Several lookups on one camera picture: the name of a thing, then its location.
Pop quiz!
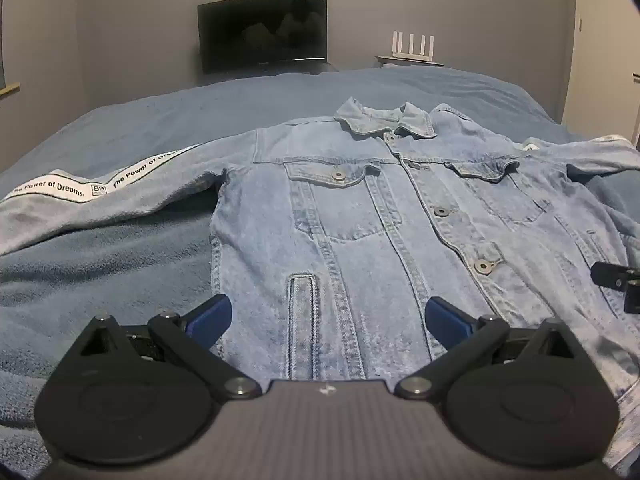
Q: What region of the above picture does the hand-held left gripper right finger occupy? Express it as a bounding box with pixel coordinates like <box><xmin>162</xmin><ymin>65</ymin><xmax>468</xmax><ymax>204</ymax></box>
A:
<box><xmin>393</xmin><ymin>296</ymin><xmax>581</xmax><ymax>403</ymax></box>

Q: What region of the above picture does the white router with antennas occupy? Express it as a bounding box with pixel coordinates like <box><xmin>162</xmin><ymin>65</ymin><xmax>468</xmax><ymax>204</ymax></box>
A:
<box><xmin>391</xmin><ymin>31</ymin><xmax>435</xmax><ymax>63</ymax></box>

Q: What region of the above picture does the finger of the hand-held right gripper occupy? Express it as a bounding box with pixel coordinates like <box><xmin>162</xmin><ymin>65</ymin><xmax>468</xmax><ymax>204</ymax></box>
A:
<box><xmin>590</xmin><ymin>261</ymin><xmax>640</xmax><ymax>314</ymax></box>

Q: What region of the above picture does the white wardrobe door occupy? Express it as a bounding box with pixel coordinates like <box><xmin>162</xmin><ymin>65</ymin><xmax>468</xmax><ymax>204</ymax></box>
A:
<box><xmin>559</xmin><ymin>0</ymin><xmax>640</xmax><ymax>148</ymax></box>

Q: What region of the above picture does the black flat screen monitor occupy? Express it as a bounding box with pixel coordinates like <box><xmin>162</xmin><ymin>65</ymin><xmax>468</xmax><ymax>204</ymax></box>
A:
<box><xmin>197</xmin><ymin>0</ymin><xmax>329</xmax><ymax>75</ymax></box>

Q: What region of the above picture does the white small shelf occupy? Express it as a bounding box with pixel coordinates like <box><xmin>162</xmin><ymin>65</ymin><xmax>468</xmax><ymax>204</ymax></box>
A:
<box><xmin>374</xmin><ymin>55</ymin><xmax>445</xmax><ymax>69</ymax></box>

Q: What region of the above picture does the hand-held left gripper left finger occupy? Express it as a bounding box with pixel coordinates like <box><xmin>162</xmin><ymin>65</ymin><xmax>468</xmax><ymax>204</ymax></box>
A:
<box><xmin>74</xmin><ymin>293</ymin><xmax>263</xmax><ymax>404</ymax></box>

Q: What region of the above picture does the blue bed blanket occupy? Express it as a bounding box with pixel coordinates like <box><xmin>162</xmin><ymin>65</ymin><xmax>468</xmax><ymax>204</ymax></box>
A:
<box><xmin>0</xmin><ymin>66</ymin><xmax>640</xmax><ymax>480</ymax></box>

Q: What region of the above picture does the blue denim jacket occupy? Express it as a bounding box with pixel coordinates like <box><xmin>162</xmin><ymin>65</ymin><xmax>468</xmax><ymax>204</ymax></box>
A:
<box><xmin>0</xmin><ymin>97</ymin><xmax>640</xmax><ymax>478</ymax></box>

